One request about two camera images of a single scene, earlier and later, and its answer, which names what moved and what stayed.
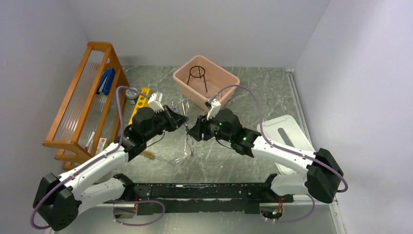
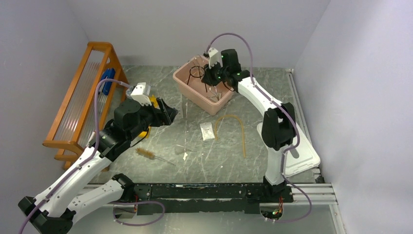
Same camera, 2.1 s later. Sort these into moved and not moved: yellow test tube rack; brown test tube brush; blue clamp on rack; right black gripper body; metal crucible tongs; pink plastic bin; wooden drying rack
Moved: metal crucible tongs; right black gripper body; yellow test tube rack
Not moved: brown test tube brush; pink plastic bin; wooden drying rack; blue clamp on rack
